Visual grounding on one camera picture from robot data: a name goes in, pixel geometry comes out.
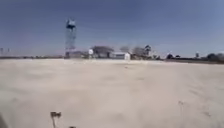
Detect white shed building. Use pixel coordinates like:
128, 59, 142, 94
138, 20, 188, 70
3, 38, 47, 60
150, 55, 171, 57
109, 51, 132, 61

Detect bare grey trees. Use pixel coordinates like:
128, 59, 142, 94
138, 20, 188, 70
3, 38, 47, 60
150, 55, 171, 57
119, 44, 158, 61

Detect low grey building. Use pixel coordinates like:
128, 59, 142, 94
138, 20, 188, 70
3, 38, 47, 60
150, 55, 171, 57
64, 50, 90, 60

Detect lattice water tower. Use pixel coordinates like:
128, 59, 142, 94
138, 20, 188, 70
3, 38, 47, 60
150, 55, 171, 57
64, 18, 77, 53

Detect robot's own part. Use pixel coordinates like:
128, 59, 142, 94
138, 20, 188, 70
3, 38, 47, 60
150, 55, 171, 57
50, 111, 62, 128

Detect row of distant trees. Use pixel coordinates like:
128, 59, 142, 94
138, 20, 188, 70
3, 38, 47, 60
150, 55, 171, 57
165, 51, 224, 62

